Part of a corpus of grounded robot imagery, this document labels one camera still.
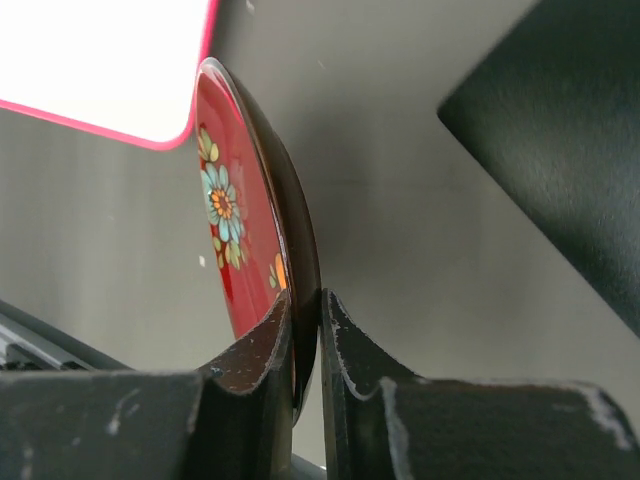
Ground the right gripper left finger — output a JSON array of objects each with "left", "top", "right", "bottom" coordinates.
[{"left": 0, "top": 288, "right": 293, "bottom": 480}]

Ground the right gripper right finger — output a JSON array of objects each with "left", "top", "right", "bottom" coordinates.
[{"left": 320, "top": 290, "right": 639, "bottom": 479}]

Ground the red floral plate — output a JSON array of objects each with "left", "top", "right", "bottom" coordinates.
[{"left": 194, "top": 57, "right": 321, "bottom": 418}]

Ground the black box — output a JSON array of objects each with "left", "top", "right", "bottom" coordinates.
[{"left": 438, "top": 1, "right": 639, "bottom": 330}]

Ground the pink framed whiteboard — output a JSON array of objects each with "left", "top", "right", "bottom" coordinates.
[{"left": 1, "top": 1, "right": 219, "bottom": 151}]

